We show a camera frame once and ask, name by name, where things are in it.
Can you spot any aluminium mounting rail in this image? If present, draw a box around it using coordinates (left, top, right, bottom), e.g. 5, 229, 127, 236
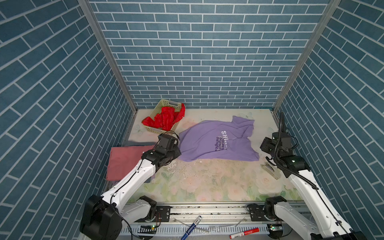
77, 201, 343, 240

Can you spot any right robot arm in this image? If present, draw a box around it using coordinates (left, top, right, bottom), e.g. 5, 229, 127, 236
260, 132, 366, 240

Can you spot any pale green plastic basket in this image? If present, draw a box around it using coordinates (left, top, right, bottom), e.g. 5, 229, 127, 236
142, 99, 186, 135

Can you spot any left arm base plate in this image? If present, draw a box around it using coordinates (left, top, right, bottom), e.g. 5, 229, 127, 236
149, 205, 171, 223

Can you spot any red marker pen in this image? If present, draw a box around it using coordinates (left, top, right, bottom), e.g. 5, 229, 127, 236
229, 228, 260, 240

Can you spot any blue marker pen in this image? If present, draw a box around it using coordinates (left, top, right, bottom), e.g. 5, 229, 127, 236
181, 216, 202, 240

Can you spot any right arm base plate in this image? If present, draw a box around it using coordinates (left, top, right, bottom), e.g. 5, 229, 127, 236
246, 204, 270, 222

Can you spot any purple t shirt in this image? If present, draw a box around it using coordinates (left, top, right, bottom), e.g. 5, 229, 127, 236
179, 116, 260, 162

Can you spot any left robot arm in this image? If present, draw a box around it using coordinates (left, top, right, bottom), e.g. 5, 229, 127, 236
80, 131, 181, 240

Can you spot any folded pink t shirt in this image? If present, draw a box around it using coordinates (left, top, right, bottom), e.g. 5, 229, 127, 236
106, 145, 154, 182

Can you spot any red t shirt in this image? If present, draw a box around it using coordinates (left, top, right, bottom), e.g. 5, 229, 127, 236
142, 104, 186, 131

